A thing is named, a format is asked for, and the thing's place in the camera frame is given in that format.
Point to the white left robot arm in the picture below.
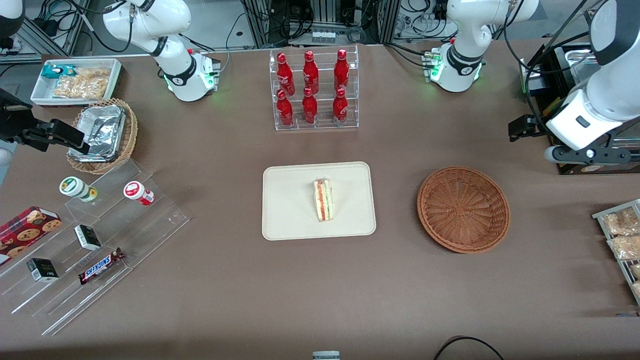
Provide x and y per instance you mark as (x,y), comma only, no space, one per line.
(465,60)

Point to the black box white label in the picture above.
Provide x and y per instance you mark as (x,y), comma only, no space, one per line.
(88,237)

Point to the white plastic snack bin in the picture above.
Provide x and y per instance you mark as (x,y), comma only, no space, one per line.
(37,92)

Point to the aluminium foil tray stack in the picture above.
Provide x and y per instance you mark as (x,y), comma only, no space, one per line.
(102,130)

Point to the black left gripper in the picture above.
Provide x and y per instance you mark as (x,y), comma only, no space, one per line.
(533,128)

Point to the aluminium extrusion beam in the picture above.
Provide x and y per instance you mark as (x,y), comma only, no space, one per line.
(50,35)

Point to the Snickers chocolate bar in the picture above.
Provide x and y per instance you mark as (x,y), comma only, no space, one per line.
(100,266)

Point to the green-lidded sunflower jar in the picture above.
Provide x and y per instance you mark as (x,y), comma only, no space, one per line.
(75,188)

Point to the triangular sandwich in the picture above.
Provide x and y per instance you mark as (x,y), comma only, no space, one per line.
(323,200)

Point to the black box gold lettering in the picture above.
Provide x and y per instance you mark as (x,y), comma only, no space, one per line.
(42,270)

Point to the teal snack packet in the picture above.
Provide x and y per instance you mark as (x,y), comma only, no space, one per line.
(52,71)

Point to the black metal equipment stand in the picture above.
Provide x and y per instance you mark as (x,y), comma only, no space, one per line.
(550,105)

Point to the red tartan cookie box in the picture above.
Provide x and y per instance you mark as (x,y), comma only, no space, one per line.
(25,230)

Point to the red cola bottle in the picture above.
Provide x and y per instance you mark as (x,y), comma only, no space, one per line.
(340,109)
(285,111)
(309,109)
(310,75)
(341,72)
(285,75)

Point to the clear acrylic bottle rack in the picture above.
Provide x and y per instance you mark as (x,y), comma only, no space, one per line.
(322,122)

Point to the aluminium frame rack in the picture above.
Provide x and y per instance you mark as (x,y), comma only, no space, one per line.
(257,22)

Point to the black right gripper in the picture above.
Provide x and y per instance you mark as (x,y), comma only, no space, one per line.
(11,121)

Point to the clear acrylic stepped shelf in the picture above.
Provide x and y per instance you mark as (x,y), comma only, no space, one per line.
(125,235)

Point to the light wicker basket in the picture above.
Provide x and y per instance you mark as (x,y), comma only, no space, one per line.
(130,135)

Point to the clear bag of crisps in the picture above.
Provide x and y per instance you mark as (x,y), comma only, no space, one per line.
(82,86)

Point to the clear bag of crackers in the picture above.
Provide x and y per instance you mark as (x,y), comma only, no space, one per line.
(627,247)
(622,222)

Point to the grey snack tray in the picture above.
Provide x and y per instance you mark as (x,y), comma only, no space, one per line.
(600,216)

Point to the brown wicker basket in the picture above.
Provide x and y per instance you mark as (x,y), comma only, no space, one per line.
(462,210)

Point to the red-lidded small jar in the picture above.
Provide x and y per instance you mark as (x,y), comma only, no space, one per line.
(137,192)

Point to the cream rectangular tray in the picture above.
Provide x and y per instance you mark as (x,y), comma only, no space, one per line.
(290,210)

